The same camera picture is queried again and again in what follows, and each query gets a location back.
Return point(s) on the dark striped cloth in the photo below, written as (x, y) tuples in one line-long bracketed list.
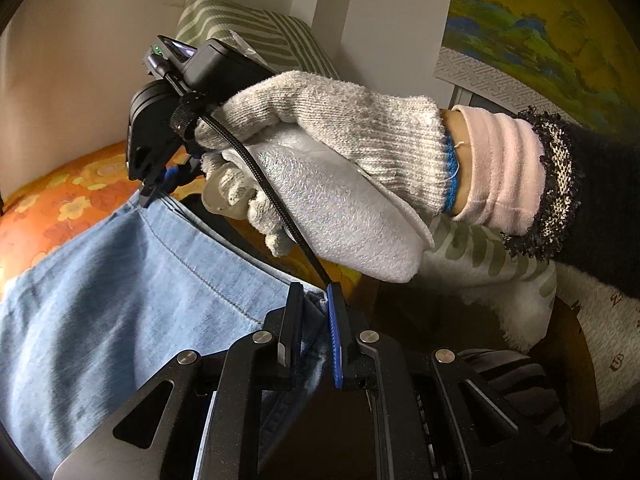
[(520, 385)]

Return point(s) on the green striped pillow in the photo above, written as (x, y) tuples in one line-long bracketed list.
[(260, 30)]

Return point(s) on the blue denim pants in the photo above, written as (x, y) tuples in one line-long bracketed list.
[(125, 310)]

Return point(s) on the person's right hand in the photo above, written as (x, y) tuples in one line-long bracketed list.
[(350, 120)]

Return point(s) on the white green patterned blanket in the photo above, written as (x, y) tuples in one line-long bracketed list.
[(480, 265)]

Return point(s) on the person's right forearm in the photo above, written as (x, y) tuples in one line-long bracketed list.
[(575, 185)]

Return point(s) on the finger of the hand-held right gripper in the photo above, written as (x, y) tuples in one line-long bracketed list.
[(177, 176), (152, 187)]

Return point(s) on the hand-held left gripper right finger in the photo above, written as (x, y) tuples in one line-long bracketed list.
[(336, 340)]

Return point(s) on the white printed cloth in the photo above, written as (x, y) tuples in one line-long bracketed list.
[(610, 340)]

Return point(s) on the landscape painting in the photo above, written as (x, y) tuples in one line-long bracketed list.
[(545, 25)]

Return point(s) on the orange floral tablecloth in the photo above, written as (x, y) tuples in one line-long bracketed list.
[(60, 205)]

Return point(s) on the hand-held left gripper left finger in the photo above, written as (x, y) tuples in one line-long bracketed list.
[(289, 335)]

